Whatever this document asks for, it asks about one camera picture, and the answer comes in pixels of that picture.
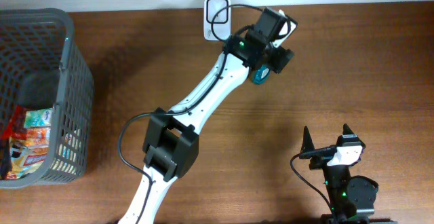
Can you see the yellow snack bag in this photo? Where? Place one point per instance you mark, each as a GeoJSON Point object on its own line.
{"type": "Point", "coordinates": [25, 159]}

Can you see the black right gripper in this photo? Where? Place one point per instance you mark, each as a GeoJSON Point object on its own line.
{"type": "Point", "coordinates": [308, 144]}

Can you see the red snack bag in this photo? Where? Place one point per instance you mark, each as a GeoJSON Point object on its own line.
{"type": "Point", "coordinates": [15, 128]}

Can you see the green tissue pack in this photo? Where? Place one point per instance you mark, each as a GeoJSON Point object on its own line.
{"type": "Point", "coordinates": [38, 118]}

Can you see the grey plastic lattice basket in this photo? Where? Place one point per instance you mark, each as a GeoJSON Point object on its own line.
{"type": "Point", "coordinates": [42, 68]}

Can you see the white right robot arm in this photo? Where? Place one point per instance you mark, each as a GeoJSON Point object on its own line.
{"type": "Point", "coordinates": [350, 198]}

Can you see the orange tissue pack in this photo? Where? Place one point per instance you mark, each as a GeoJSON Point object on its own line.
{"type": "Point", "coordinates": [37, 137]}

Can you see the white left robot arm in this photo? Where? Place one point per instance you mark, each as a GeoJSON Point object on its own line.
{"type": "Point", "coordinates": [171, 144]}

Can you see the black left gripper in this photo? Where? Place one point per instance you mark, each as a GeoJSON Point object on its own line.
{"type": "Point", "coordinates": [279, 58]}

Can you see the teal mouthwash bottle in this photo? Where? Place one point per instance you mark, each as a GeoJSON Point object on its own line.
{"type": "Point", "coordinates": [261, 75]}

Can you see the white barcode scanner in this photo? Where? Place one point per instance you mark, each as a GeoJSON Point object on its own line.
{"type": "Point", "coordinates": [222, 23]}

